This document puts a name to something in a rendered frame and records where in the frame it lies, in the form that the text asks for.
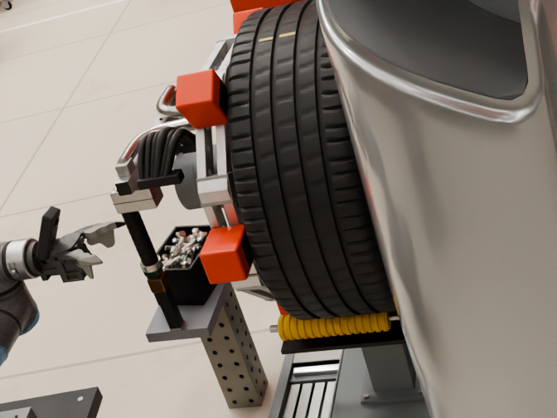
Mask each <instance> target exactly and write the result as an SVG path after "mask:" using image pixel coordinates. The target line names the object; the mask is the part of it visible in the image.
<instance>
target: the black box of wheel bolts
mask: <svg viewBox="0 0 557 418"><path fill-rule="evenodd" d="M210 230H211V227H210V225H194V226H175V227H174V229H173V230H172V232H171V233H170V234H169V236H168V237H167V239H166V240H165V241H164V242H163V243H162V245H161V246H160V248H159V249H158V250H157V252H156V253H158V254H159V255H160V258H161V260H162V263H163V267H162V270H165V271H166V272H167V275H168V278H169V279H170V284H169V286H170V289H171V291H172V294H173V297H174V299H175V300H176V303H177V305H205V303H206V301H207V300H208V299H209V297H210V295H211V293H212V292H213V290H214V288H215V287H216V286H217V284H210V282H209V280H208V278H207V275H206V272H205V270H204V267H203V264H202V263H201V259H200V253H201V250H202V247H203V245H204V244H205V241H206V238H207V237H208V234H209V232H210Z"/></svg>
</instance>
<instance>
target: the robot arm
mask: <svg viewBox="0 0 557 418"><path fill-rule="evenodd" d="M60 214H61V209H60V208H57V207H53V206H51V207H49V209H48V210H47V211H46V212H45V213H44V214H43V216H42V218H41V229H40V234H39V240H37V239H35V238H26V239H20V240H14V241H4V242H0V367H1V365H2V364H3V363H4V362H5V361H6V360H7V358H8V354H9V353H10V351H11V349H12V347H13V345H14V343H15V342H16V341H17V338H18V337H19V336H22V335H23V334H26V333H28V332H30V331H31V330H32V329H33V328H34V327H35V326H36V324H37V323H38V321H39V318H40V312H39V310H38V307H37V304H36V301H35V300H34V299H33V298H32V296H31V293H30V291H29V289H28V288H27V286H26V284H25V282H24V280H25V279H36V278H39V277H40V276H41V279H42V281H47V280H49V278H50V277H51V276H54V275H59V276H60V277H61V279H62V281H63V283H68V282H75V281H82V280H85V277H86V275H87V276H88V277H89V278H90V279H93V278H94V273H93V269H92V266H93V265H101V264H103V261H102V260H101V259H100V258H99V257H98V256H97V255H93V254H91V253H90V250H88V248H87V246H86V244H85V243H84V242H85V240H84V239H86V241H87V243H88V245H96V244H99V243H100V244H102V245H104V246H105V247H106V248H110V247H113V246H114V244H115V239H114V229H117V228H120V227H121V226H125V225H126V224H125V222H124V221H108V222H103V223H97V224H94V225H91V226H86V227H83V228H80V229H79V230H77V231H75V232H72V233H70V234H66V235H64V236H62V237H61V238H56V235H57V230H58V225H59V221H60Z"/></svg>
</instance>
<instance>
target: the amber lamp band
mask: <svg viewBox="0 0 557 418"><path fill-rule="evenodd" d="M147 282H148V285H149V288H150V290H151V291H152V293H159V292H166V291H167V288H168V286H169V284H170V279H169V278H168V275H167V272H166V271H165V270H164V271H163V272H162V275H161V277H160V278H157V279H148V280H147Z"/></svg>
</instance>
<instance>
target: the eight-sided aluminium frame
mask: <svg viewBox="0 0 557 418"><path fill-rule="evenodd" d="M236 35H237V34H234V35H230V36H223V37H221V38H220V40H219V41H217V42H216V46H215V48H214V50H213V51H212V53H211V54H210V56H209V57H208V59H207V61H206V63H205V65H204V66H203V67H202V68H201V71H203V70H210V69H213V70H214V71H215V72H216V74H217V75H218V76H219V77H220V78H221V79H222V81H223V82H224V83H225V85H226V86H227V87H228V74H229V67H230V56H231V52H232V48H233V45H234V42H235V38H236ZM216 150H217V168H218V173H217V174H214V163H213V144H212V126H211V127H206V128H202V129H196V163H197V178H196V185H197V190H198V195H199V198H200V203H201V207H203V208H204V211H205V214H206V217H207V220H208V221H209V224H210V227H211V229H213V228H219V227H225V226H228V225H227V222H226V220H225V216H224V213H223V211H222V209H221V206H220V205H224V207H225V211H226V213H227V216H228V218H229V221H230V224H231V225H232V226H237V225H243V224H244V223H243V219H242V216H241V213H240V206H239V203H238V199H237V192H236V190H235V180H234V176H233V168H232V165H231V159H230V141H229V134H228V124H222V125H216ZM231 284H232V287H233V289H236V291H237V292H239V291H241V292H244V293H247V294H251V295H253V296H256V297H258V298H261V299H264V301H270V302H273V301H276V300H275V299H274V297H273V295H272V294H271V293H270V292H269V289H268V287H267V285H266V284H265V282H264V279H263V277H262V275H261V274H260V272H259V268H258V266H257V264H256V262H255V260H254V261H253V264H252V266H251V269H250V272H249V275H248V278H247V280H243V281H235V282H231Z"/></svg>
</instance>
